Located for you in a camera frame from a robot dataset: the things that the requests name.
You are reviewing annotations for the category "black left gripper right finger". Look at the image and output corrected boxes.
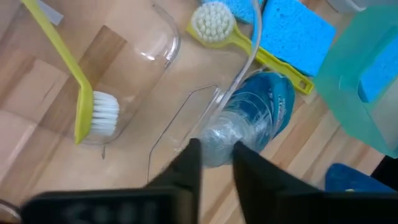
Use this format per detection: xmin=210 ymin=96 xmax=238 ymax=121
xmin=232 ymin=140 xmax=398 ymax=224

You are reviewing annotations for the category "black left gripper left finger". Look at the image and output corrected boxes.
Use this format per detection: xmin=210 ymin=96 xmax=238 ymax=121
xmin=20 ymin=138 xmax=203 ymax=224

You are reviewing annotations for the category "blue dish soap bottle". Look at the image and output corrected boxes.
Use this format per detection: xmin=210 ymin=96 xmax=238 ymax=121
xmin=198 ymin=71 xmax=296 ymax=169

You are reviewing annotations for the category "dark blue sponge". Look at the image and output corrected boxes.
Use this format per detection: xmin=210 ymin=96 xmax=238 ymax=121
xmin=325 ymin=163 xmax=396 ymax=193

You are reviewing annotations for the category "yellow-green dish brush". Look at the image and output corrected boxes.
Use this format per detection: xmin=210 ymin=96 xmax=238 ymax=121
xmin=20 ymin=0 xmax=121 ymax=146

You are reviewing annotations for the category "yellow-green round-head brush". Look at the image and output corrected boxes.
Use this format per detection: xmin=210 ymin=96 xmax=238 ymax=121
xmin=185 ymin=1 xmax=315 ymax=96

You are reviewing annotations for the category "clear plastic bin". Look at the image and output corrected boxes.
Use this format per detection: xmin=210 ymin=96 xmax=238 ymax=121
xmin=0 ymin=0 xmax=262 ymax=187

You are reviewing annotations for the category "green translucent plastic bin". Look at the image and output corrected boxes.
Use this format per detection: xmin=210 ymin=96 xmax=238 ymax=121
xmin=312 ymin=6 xmax=398 ymax=159

